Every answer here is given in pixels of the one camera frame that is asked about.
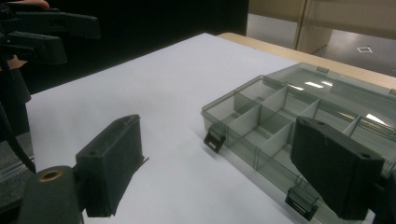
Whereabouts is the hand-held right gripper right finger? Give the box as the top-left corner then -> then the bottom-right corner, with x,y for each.
290,116 -> 387,221

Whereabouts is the white table sheet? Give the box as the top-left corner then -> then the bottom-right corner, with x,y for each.
25,32 -> 376,224

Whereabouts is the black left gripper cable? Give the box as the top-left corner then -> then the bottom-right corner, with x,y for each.
0,59 -> 36,175

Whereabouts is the clear grey compartment organizer box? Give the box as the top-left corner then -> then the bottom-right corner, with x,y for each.
200,62 -> 396,224

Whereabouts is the aluminium floor rail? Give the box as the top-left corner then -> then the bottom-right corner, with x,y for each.
0,160 -> 35,185

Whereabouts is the light wooden desk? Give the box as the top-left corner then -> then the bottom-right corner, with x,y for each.
247,0 -> 396,54

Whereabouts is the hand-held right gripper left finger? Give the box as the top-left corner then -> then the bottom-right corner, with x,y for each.
75,114 -> 149,218

